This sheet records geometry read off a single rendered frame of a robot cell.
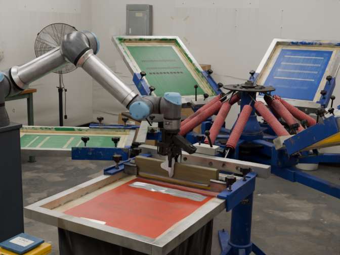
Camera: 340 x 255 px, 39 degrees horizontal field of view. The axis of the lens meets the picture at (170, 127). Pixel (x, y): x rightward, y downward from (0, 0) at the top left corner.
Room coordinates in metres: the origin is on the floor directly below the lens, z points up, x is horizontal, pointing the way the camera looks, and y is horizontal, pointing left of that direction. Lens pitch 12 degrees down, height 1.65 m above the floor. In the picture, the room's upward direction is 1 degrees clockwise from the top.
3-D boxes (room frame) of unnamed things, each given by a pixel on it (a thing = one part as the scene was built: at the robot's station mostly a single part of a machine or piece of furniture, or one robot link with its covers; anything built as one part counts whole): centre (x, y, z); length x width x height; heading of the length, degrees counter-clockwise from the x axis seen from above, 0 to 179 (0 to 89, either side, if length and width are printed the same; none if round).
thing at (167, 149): (2.03, 0.00, 1.15); 0.09 x 0.08 x 0.12; 60
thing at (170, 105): (2.03, -0.01, 1.31); 0.09 x 0.08 x 0.11; 77
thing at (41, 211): (1.84, 0.07, 0.97); 0.79 x 0.58 x 0.04; 150
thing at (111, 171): (2.18, 0.20, 0.98); 0.30 x 0.05 x 0.07; 150
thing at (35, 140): (2.75, 0.46, 1.05); 1.08 x 0.61 x 0.23; 90
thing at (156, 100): (2.03, 0.09, 1.31); 0.11 x 0.11 x 0.08; 77
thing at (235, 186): (1.91, -0.29, 0.98); 0.30 x 0.05 x 0.07; 150
